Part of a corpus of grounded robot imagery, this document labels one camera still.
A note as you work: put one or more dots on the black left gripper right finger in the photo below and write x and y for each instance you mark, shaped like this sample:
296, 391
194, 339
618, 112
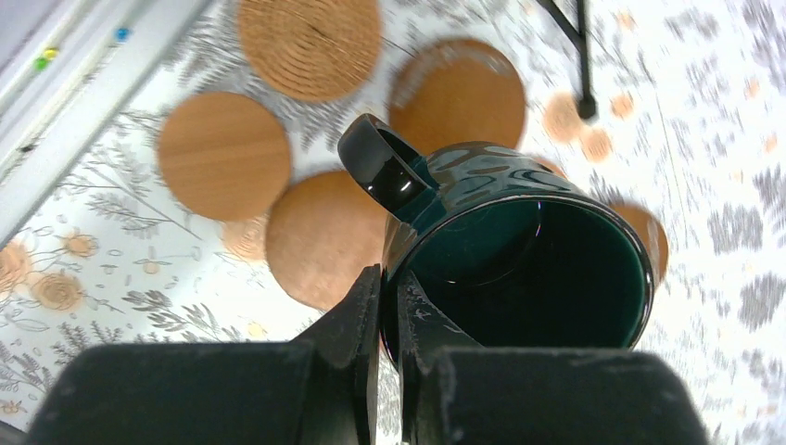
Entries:
455, 391

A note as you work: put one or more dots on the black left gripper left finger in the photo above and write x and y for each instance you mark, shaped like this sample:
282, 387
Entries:
318, 388

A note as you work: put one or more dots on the dark green mug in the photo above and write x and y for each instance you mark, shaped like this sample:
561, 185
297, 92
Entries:
513, 254

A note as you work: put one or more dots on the dark brown coaster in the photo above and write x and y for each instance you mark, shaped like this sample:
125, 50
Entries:
320, 235

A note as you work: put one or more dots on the light wooden coaster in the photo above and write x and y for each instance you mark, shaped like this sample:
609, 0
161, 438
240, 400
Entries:
224, 156

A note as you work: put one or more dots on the light brown coaster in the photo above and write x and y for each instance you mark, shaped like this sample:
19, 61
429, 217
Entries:
652, 234

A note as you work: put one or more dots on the orange brown coaster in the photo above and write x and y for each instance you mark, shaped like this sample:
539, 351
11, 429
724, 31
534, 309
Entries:
456, 91

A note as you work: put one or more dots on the woven straw coaster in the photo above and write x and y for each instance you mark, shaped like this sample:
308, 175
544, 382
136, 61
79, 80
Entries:
312, 50

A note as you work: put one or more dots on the floral tablecloth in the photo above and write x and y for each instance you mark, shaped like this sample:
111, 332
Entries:
691, 126

